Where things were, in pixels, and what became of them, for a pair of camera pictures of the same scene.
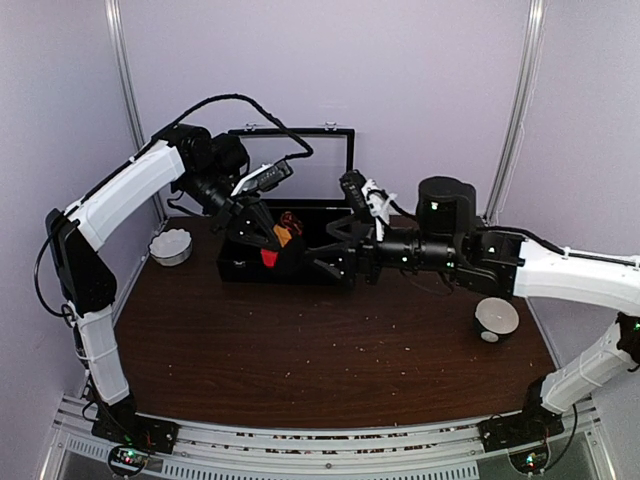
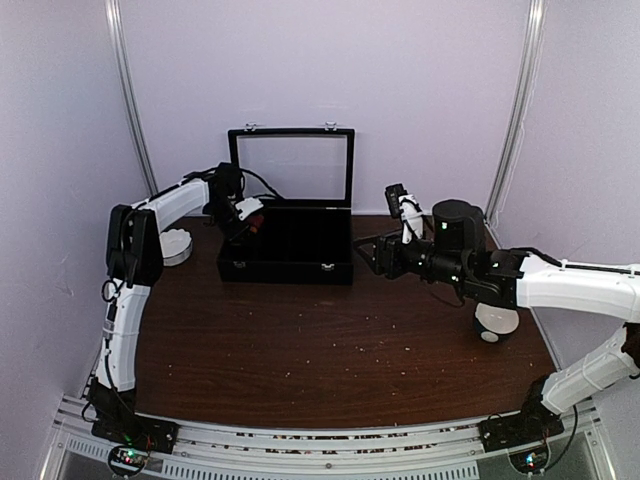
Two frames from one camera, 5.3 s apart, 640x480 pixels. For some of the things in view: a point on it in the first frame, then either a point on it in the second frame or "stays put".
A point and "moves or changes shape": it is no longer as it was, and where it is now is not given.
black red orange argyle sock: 288,252 moves or changes shape
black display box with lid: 319,158 stays put
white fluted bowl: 171,247 stays put
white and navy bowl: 495,319 stays put
